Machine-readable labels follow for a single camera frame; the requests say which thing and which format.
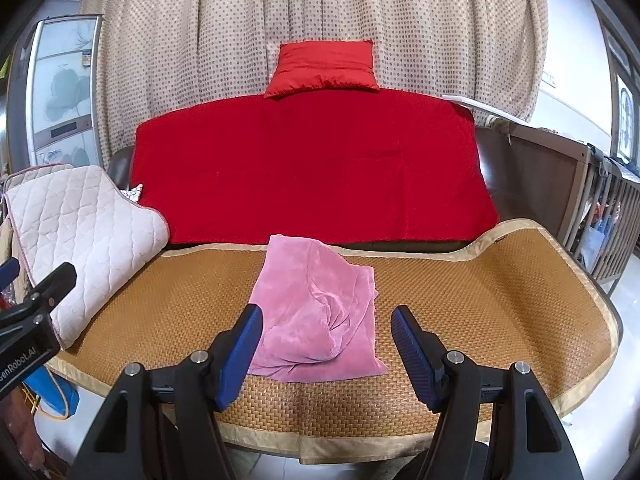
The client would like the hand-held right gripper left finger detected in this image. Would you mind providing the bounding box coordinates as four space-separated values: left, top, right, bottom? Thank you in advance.
75 304 264 480

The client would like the white flat board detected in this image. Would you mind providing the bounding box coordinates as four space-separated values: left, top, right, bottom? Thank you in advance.
440 92 531 123

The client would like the wooden crib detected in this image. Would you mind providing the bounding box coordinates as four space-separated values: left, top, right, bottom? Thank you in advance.
477 115 640 283

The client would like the red pillow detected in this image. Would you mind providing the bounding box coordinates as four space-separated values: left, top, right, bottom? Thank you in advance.
263 40 381 100

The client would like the person's left forearm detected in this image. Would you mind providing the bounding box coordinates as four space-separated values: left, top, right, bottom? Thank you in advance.
0 395 43 480

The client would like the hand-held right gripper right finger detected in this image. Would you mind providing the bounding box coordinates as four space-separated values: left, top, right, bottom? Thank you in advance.
391 305 583 480

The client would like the blue yellow plastic toy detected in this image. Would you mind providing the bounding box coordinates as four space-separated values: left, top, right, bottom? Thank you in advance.
22 357 81 420

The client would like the woven bamboo mat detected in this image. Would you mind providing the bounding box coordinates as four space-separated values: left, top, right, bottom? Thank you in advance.
47 217 625 465

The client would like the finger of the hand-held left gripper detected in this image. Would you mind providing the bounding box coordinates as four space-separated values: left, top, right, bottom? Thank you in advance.
29 262 78 311
0 259 21 289

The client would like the white quilted pad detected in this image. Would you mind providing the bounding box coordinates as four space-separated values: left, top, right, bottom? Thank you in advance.
2 164 171 351

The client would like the beige dotted curtain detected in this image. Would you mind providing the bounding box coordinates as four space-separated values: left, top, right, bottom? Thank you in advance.
80 0 550 171

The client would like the pink corduroy jacket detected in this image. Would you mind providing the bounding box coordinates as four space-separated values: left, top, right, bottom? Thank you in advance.
246 233 390 385

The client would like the framed wall picture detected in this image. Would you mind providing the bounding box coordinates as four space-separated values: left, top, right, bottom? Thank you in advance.
612 72 640 166
594 2 632 76

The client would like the red blanket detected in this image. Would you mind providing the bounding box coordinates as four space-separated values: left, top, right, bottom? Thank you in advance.
131 91 501 247

